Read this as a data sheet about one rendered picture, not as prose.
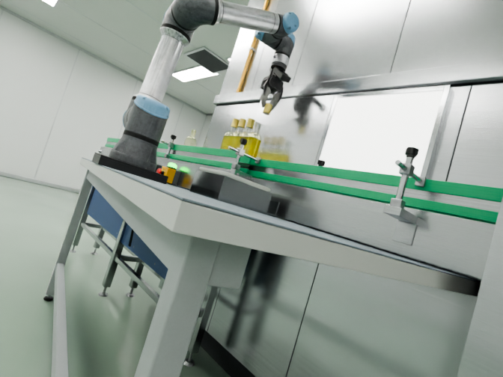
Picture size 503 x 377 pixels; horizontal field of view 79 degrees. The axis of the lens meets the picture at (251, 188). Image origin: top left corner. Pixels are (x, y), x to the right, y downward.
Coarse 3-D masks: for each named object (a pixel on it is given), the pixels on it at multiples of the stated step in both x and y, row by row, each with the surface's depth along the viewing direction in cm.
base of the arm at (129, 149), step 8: (128, 136) 96; (136, 136) 96; (144, 136) 97; (120, 144) 96; (128, 144) 95; (136, 144) 96; (144, 144) 97; (152, 144) 99; (112, 152) 96; (120, 152) 94; (128, 152) 95; (136, 152) 95; (144, 152) 97; (152, 152) 100; (120, 160) 94; (128, 160) 94; (136, 160) 95; (144, 160) 97; (152, 160) 100; (144, 168) 97; (152, 168) 100
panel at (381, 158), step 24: (360, 96) 120; (384, 96) 113; (408, 96) 106; (432, 96) 100; (336, 120) 125; (360, 120) 117; (384, 120) 110; (408, 120) 104; (432, 120) 99; (336, 144) 122; (360, 144) 115; (384, 144) 108; (408, 144) 102; (360, 168) 112; (384, 168) 106
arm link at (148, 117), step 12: (144, 96) 98; (132, 108) 98; (144, 108) 96; (156, 108) 98; (168, 108) 102; (132, 120) 97; (144, 120) 96; (156, 120) 98; (144, 132) 97; (156, 132) 99
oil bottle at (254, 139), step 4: (252, 132) 139; (256, 132) 139; (248, 136) 140; (252, 136) 137; (256, 136) 138; (248, 140) 139; (252, 140) 137; (256, 140) 138; (260, 140) 140; (248, 144) 138; (252, 144) 137; (256, 144) 139; (244, 148) 139; (248, 148) 137; (252, 148) 137; (256, 148) 139; (248, 152) 137; (252, 152) 138; (256, 152) 139; (256, 156) 140
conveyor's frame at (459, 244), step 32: (160, 160) 168; (288, 192) 109; (320, 192) 100; (320, 224) 97; (352, 224) 89; (384, 224) 83; (448, 224) 72; (480, 224) 68; (416, 256) 75; (448, 256) 70; (480, 256) 66
